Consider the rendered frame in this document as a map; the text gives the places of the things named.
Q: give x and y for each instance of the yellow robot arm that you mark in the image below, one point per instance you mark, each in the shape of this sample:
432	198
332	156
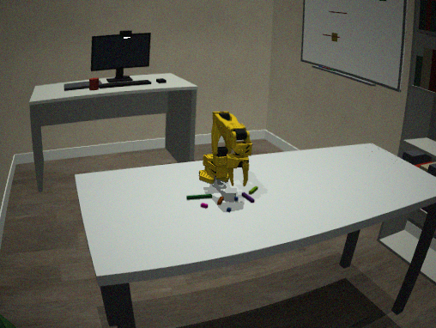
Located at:
215	164

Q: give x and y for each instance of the lime green rod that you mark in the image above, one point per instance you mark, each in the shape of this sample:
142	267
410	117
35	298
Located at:
253	189

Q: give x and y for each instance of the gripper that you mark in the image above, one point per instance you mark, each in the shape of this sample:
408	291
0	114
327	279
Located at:
234	161

